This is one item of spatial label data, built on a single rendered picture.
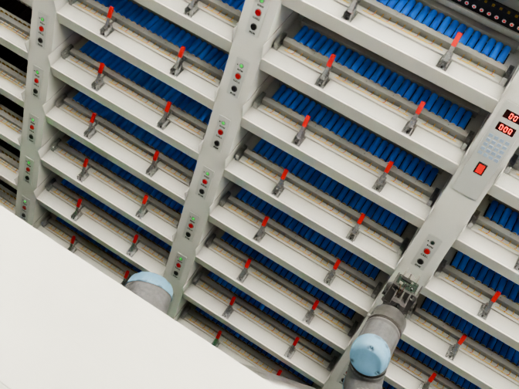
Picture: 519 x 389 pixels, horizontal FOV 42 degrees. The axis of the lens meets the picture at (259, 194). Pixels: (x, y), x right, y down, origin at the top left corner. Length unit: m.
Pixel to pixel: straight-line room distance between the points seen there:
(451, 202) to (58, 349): 1.41
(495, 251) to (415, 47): 0.60
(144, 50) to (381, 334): 1.12
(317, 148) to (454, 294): 0.58
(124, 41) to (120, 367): 1.67
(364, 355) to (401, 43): 0.76
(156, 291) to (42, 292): 1.00
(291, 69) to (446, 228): 0.61
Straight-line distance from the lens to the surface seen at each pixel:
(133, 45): 2.15
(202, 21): 1.96
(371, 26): 1.76
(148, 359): 0.59
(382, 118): 1.81
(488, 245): 1.93
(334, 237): 2.04
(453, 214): 1.86
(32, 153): 2.63
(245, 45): 1.89
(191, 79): 2.06
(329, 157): 1.93
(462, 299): 2.04
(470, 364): 2.19
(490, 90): 1.72
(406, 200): 1.91
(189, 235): 2.31
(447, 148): 1.81
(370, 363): 1.61
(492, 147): 1.75
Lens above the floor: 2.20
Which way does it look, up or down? 38 degrees down
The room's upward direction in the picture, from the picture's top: 21 degrees clockwise
